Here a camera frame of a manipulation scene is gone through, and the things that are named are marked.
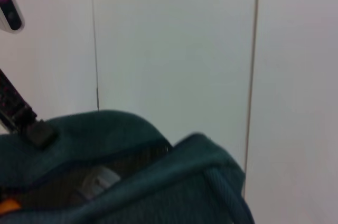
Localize yellow orange pear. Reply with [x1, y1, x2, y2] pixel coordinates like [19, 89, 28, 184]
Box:
[0, 199, 21, 213]

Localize clear plastic food container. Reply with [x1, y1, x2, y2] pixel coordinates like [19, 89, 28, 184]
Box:
[81, 165, 122, 201]

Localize dark teal fabric lunch bag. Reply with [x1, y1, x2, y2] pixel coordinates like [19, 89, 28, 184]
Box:
[0, 109, 256, 224]

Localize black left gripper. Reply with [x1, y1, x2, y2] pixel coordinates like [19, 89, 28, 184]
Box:
[0, 68, 59, 148]

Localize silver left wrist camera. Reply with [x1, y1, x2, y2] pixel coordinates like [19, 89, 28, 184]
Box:
[0, 0, 25, 34]

